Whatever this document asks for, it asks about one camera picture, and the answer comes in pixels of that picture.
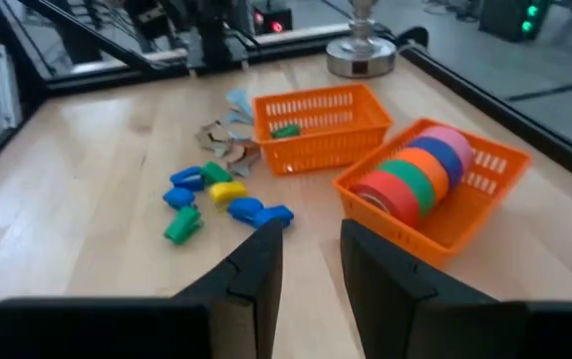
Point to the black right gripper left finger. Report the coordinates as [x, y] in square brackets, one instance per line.
[251, 299]

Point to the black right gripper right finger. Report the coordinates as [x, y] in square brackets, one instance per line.
[380, 299]

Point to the green mini stapler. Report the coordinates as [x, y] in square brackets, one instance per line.
[214, 173]
[184, 225]
[286, 131]

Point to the red tape roll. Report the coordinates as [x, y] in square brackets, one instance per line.
[390, 192]

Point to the yellow mini stapler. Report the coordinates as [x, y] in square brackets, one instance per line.
[227, 192]

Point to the orange plastic mesh basket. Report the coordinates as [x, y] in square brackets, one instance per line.
[326, 149]
[465, 224]

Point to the green tape roll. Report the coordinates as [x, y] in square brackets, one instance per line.
[415, 182]

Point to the orange tape roll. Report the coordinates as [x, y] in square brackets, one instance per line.
[430, 167]

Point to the light blue staple remover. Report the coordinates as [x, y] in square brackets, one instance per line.
[243, 157]
[241, 102]

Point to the blue tape roll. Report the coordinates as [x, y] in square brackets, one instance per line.
[445, 154]

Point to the pink tape roll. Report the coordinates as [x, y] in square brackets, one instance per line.
[453, 137]

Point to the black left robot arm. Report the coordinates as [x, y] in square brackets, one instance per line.
[216, 35]

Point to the black device with red light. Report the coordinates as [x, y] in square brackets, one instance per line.
[273, 22]

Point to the black device with green lights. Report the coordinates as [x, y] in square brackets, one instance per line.
[510, 20]

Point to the silver frame bracket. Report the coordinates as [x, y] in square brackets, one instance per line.
[7, 85]

